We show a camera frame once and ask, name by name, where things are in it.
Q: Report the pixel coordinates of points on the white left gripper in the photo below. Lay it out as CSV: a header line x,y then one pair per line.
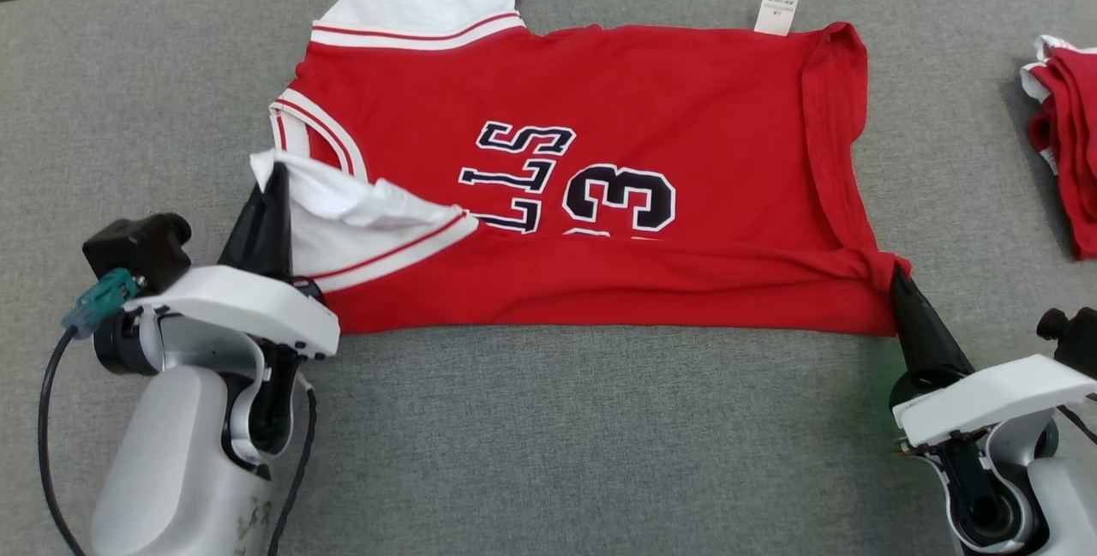
x,y
248,303

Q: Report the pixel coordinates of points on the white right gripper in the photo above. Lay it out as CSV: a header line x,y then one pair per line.
x,y
994,393

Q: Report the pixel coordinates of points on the red shorts with white stripe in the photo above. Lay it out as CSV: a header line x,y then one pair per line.
x,y
1071,145

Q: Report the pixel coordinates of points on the red basketball jersey with number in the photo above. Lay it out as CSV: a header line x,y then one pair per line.
x,y
643,93

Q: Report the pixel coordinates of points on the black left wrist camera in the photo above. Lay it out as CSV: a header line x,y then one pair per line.
x,y
137,248

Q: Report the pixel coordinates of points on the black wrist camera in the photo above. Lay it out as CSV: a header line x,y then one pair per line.
x,y
137,248
1076,342

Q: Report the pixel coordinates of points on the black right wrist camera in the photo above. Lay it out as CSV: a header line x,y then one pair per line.
x,y
1076,342

